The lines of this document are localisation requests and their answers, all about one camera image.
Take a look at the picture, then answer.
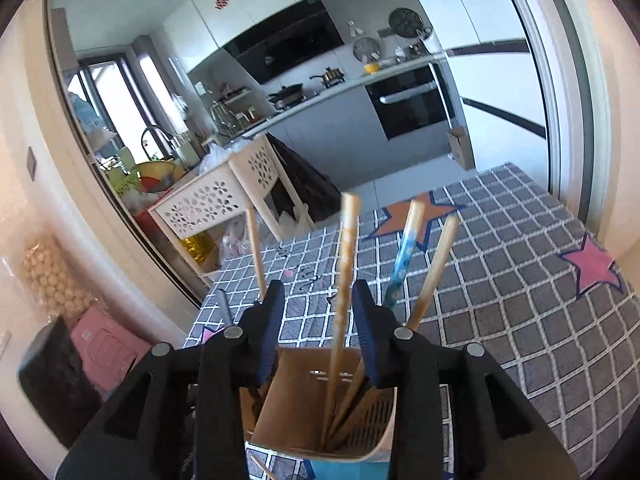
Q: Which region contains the black built-in oven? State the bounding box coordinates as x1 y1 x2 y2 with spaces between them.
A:
366 64 454 140

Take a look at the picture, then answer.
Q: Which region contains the black range hood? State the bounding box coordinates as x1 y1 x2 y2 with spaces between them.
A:
224 0 344 84

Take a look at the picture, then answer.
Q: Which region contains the blue patterned chopstick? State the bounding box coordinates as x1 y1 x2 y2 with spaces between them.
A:
383 200 426 309

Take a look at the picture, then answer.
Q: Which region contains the white perforated storage cart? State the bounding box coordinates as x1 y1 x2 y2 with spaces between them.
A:
149 134 314 285

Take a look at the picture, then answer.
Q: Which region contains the kitchen faucet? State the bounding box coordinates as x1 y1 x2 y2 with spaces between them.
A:
140 125 175 160

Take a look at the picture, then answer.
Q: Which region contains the white refrigerator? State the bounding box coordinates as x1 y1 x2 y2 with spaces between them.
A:
419 0 549 188

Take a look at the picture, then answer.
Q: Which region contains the brown cardboard box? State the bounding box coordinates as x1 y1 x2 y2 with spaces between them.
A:
447 126 475 170

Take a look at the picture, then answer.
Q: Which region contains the checkered grey tablecloth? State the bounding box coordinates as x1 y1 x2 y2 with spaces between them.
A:
182 161 640 480

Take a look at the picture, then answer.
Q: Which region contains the pink cardboard box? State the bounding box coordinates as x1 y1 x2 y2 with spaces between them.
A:
70 307 151 396

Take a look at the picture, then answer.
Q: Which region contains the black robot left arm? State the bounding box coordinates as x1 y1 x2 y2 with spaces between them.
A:
17 280 285 479

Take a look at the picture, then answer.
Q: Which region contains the black wok on stove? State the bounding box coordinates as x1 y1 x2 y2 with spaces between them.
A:
268 84 305 110

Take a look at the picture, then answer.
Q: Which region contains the white plastic utensil caddy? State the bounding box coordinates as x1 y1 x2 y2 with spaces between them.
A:
241 347 396 463

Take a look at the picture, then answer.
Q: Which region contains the small pot on stove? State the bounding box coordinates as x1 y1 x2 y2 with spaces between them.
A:
310 67 345 89

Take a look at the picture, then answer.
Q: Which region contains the black handled spoon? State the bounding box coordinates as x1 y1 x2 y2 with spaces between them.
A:
216 288 234 327

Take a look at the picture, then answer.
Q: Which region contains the bag of pale balls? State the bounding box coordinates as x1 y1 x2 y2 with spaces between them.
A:
22 236 98 323

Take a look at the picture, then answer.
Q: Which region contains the long bamboo chopstick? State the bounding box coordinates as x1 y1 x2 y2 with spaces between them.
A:
329 214 460 437

